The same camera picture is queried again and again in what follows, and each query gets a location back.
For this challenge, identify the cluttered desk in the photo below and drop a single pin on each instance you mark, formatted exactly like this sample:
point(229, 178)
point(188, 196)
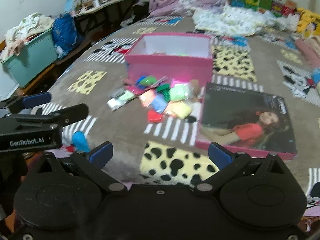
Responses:
point(108, 14)

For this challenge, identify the yellow Pikachu plush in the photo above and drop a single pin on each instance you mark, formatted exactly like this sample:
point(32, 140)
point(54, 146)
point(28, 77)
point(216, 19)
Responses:
point(308, 24)

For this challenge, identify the yellow clay bag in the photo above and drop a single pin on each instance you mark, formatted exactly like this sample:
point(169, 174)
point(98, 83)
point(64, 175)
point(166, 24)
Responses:
point(178, 109)

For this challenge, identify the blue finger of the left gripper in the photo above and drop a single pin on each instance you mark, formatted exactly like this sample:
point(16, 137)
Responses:
point(61, 118)
point(18, 103)

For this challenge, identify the red clay bag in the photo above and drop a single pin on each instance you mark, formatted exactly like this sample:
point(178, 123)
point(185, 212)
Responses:
point(153, 117)

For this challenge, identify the light blue clay bag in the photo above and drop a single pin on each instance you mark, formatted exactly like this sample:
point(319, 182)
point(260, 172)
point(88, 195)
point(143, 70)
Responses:
point(159, 104)

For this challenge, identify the pink cardboard storage box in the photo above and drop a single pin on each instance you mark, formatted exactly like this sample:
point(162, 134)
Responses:
point(181, 56)

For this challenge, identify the pile of clothes in bin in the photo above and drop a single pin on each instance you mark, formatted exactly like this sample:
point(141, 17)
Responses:
point(18, 36)

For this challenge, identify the pink striped folded blanket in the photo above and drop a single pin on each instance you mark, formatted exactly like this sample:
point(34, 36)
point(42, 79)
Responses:
point(310, 50)

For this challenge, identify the white mint clay bag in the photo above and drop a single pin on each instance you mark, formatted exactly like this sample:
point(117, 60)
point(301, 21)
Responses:
point(120, 99)

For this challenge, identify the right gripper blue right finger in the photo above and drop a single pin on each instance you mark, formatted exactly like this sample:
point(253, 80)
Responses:
point(230, 165)

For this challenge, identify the dark green clay bag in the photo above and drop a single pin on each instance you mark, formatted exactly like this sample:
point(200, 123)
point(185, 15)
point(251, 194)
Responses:
point(164, 91)

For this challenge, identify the blue fabric bag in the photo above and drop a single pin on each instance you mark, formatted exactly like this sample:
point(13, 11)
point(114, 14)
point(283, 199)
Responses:
point(65, 35)

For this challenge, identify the teal plastic storage bin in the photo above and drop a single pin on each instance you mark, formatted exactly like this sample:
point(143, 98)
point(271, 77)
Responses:
point(34, 57)

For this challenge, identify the white leaf print blanket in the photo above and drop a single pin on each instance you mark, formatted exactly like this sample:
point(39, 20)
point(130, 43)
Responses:
point(232, 21)

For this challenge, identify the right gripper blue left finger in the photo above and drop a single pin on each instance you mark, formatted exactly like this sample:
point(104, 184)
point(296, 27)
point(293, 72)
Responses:
point(90, 166)

